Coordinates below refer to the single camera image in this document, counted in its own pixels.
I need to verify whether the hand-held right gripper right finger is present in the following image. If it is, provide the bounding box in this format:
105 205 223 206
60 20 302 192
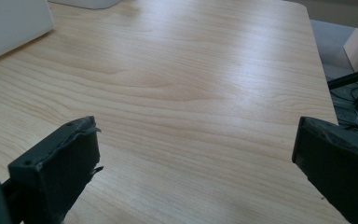
291 116 358 224

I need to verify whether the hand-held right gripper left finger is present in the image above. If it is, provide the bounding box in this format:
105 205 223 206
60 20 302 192
0 116 104 224

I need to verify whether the black metal stand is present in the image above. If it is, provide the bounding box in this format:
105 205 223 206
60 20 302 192
326 66 358 113

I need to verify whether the white box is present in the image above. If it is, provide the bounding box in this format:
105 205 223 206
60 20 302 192
0 0 55 65

